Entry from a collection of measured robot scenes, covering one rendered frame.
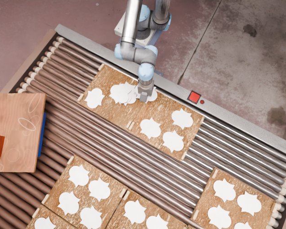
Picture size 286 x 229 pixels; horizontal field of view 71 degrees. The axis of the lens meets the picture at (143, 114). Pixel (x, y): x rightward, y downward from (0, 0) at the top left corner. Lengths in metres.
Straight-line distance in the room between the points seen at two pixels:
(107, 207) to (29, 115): 0.76
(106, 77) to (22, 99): 0.58
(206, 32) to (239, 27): 0.43
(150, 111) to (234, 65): 1.65
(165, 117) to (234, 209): 0.70
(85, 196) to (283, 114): 2.30
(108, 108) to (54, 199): 0.67
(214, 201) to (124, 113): 0.80
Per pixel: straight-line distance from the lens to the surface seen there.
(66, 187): 1.44
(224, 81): 2.67
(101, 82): 1.50
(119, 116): 1.40
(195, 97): 1.47
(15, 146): 1.48
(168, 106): 1.41
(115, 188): 1.36
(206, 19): 3.08
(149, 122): 1.36
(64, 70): 1.65
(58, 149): 1.49
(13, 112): 1.54
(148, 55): 1.07
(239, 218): 1.48
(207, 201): 1.40
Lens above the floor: 2.28
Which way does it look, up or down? 75 degrees down
